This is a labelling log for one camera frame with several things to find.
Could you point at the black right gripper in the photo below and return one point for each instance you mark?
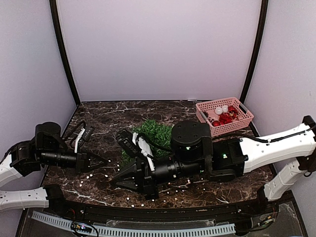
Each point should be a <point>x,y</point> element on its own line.
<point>141,180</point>

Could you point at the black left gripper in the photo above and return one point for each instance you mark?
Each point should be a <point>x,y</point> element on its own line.
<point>83,163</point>

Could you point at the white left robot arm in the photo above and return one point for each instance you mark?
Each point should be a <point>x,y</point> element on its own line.
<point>49,196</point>

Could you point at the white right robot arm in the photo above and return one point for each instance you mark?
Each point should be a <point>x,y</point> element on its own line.
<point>234,156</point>

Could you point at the small green christmas tree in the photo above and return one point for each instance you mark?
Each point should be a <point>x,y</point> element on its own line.
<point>158,133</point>

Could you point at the white ball ornament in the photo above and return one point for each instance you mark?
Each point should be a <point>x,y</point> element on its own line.
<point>221,110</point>

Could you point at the pink plastic basket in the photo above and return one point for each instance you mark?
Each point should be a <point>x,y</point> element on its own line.
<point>205,114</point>

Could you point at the red ornaments in basket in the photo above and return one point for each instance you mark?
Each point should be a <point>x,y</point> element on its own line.
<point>226,118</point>

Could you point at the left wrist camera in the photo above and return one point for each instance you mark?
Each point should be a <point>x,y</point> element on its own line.
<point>82,137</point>

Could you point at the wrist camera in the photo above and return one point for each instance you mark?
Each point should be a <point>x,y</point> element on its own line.
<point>136,146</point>
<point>82,137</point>

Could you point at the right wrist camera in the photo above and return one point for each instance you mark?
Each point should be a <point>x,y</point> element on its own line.
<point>136,146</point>

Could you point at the white perforated cable tray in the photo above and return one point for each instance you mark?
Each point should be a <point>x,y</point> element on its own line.
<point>90,230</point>

